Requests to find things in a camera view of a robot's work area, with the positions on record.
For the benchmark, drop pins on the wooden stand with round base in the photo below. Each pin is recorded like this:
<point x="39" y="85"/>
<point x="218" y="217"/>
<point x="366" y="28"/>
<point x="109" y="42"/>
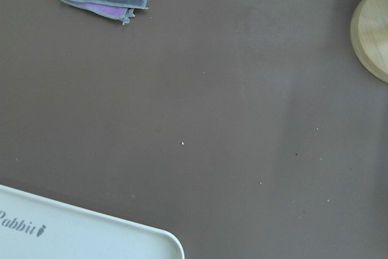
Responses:
<point x="368" y="35"/>

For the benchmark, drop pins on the cream rabbit tray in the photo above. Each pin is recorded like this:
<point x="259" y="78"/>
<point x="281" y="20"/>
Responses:
<point x="36" y="227"/>

